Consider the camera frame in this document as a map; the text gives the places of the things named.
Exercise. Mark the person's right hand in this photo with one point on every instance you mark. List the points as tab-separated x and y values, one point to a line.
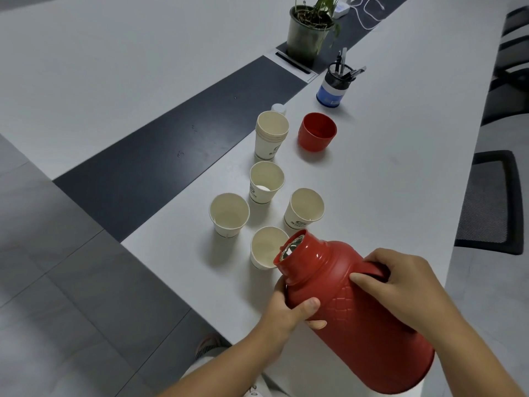
413	293

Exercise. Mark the person's left hand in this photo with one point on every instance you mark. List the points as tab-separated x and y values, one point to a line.
281	326

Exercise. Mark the red thermos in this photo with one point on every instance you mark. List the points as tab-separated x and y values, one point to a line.
372	343

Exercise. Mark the white paper cup blue print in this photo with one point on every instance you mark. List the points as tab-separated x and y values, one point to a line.
229	214
303	206
264	248
264	177

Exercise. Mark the stack of white paper cups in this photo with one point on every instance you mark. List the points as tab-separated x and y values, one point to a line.
268	146

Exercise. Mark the red thermos lid cup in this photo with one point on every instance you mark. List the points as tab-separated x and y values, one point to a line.
316	138

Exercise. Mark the white thermos stopper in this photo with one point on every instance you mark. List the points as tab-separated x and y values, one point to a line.
279	108

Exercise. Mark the person's left forearm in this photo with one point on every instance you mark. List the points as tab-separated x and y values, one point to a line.
223	372

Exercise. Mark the person's grey shoe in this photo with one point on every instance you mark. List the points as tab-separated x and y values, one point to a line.
208	345

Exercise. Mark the white conference table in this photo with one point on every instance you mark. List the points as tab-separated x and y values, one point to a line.
392	161

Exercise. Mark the black mesh office chair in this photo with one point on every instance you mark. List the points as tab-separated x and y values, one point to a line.
492	202
512	55
506	103
516	20

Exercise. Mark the black mesh pen holder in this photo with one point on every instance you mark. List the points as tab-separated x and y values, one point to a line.
330	97

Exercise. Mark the silver utility knife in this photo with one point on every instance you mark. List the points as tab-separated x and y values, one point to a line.
357	73

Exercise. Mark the black white marker pen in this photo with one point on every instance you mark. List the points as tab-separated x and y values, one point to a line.
341	59

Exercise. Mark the potted green plant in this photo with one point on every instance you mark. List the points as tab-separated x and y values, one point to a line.
306	45

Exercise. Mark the white power strip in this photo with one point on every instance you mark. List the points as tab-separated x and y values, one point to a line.
342	10

